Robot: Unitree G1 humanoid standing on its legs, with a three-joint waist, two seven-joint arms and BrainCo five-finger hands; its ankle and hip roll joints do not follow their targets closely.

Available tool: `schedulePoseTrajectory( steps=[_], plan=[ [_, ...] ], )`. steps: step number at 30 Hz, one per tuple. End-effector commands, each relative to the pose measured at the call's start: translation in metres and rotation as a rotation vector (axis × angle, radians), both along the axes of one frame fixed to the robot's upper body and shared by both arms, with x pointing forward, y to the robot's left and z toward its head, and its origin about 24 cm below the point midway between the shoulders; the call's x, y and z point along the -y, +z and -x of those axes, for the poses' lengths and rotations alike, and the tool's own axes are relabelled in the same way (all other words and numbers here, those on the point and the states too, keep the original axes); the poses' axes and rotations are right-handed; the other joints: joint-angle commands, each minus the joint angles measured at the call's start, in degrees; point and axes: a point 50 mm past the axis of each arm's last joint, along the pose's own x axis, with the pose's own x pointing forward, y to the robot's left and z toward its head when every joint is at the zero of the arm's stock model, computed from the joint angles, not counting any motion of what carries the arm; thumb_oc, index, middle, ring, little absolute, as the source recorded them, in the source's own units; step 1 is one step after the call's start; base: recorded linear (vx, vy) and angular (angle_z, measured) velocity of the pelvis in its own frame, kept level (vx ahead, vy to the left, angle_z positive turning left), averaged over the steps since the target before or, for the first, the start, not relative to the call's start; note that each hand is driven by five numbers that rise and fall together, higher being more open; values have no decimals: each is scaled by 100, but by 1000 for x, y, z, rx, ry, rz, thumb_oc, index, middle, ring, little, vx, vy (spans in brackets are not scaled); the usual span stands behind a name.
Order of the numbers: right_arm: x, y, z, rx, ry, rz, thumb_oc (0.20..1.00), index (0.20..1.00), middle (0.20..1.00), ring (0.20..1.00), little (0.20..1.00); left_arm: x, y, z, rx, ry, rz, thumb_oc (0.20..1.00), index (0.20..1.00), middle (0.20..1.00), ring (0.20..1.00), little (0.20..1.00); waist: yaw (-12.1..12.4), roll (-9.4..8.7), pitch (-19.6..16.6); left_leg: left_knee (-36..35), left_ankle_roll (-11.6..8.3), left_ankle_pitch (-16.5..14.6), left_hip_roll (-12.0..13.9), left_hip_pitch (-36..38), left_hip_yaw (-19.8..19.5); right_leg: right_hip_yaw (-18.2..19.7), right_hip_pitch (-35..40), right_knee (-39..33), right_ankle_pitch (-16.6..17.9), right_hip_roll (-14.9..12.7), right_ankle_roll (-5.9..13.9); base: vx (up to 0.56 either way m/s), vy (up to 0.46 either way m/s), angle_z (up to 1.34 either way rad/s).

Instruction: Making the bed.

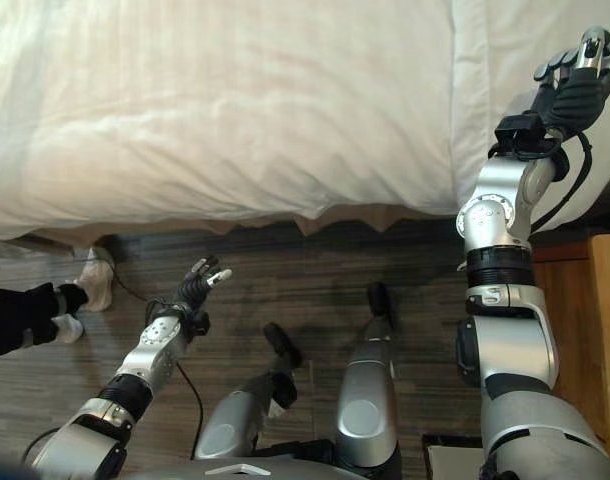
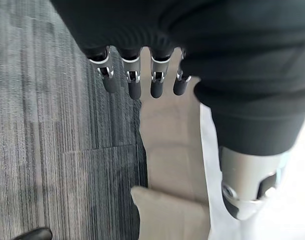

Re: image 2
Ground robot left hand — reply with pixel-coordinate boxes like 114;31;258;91
50;0;305;221

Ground white bed sheet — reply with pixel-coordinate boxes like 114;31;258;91
198;102;305;240

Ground robot dark foot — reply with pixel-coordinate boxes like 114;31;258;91
14;226;53;240

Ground beige upholstered bed frame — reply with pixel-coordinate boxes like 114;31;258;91
130;46;211;240

